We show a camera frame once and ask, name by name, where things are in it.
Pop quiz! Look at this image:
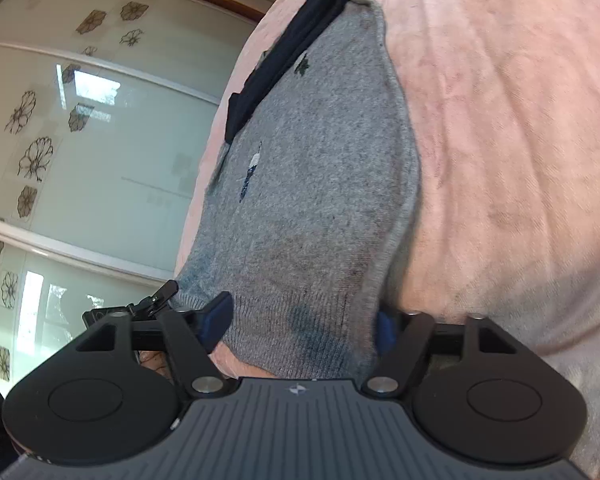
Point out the grey navy knit sweater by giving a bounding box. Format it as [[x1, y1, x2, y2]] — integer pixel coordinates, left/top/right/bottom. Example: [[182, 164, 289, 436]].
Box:
[[173, 0, 419, 379]]

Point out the person left hand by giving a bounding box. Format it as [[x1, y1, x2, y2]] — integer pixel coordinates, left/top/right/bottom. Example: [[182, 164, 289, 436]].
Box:
[[140, 351, 172, 380]]

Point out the glass wardrobe sliding door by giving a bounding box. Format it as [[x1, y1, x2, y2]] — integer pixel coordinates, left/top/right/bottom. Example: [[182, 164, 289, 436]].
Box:
[[0, 0, 253, 392]]

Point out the pink bed sheet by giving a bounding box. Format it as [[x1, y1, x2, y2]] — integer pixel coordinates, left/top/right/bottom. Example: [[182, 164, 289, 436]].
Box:
[[178, 0, 600, 479]]

